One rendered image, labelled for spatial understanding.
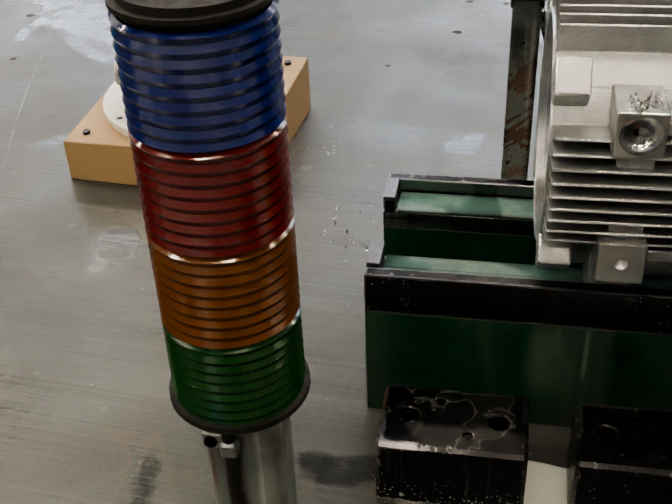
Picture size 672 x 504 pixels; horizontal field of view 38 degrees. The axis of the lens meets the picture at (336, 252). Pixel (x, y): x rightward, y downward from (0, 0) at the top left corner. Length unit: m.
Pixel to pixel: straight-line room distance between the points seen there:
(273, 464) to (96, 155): 0.66
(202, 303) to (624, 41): 0.34
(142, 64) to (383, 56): 1.00
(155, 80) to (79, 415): 0.49
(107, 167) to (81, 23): 0.49
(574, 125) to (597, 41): 0.05
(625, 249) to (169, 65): 0.37
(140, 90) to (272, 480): 0.21
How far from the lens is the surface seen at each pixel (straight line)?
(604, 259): 0.64
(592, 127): 0.61
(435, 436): 0.66
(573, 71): 0.60
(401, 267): 0.71
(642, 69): 0.63
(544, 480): 0.72
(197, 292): 0.39
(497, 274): 0.71
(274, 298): 0.39
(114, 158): 1.07
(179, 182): 0.36
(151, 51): 0.34
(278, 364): 0.42
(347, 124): 1.16
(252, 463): 0.47
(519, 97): 0.95
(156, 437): 0.77
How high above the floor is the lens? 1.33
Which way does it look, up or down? 35 degrees down
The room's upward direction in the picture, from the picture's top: 3 degrees counter-clockwise
